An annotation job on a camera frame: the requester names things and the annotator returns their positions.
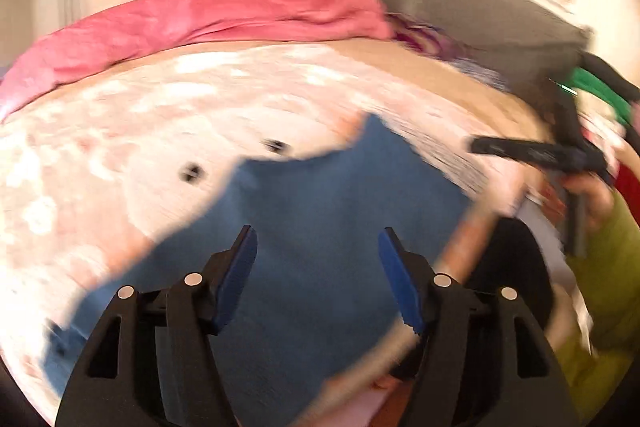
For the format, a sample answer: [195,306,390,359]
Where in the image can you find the purple patterned pillow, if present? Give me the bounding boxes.
[392,13,506,82]

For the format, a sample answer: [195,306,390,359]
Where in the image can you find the grey padded headboard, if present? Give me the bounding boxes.
[325,0,593,82]

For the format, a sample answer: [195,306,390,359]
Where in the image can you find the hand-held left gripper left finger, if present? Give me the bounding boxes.
[55,224,259,427]

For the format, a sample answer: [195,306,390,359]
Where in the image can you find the person's right forearm green sleeve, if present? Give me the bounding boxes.
[550,189,640,425]

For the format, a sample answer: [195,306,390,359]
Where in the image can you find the pink duvet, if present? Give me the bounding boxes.
[0,0,396,118]

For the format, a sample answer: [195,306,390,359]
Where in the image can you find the peach bear print blanket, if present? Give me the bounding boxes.
[0,43,531,423]

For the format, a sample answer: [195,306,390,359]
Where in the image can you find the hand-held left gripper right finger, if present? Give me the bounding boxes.
[377,227,581,427]

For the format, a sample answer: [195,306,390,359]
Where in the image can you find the person's right hand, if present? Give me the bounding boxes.
[570,174,618,235]

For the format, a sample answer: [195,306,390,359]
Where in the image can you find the blue denim pants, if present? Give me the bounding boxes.
[42,113,473,425]

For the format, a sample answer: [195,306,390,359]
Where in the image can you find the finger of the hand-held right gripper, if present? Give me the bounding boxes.
[469,134,608,174]

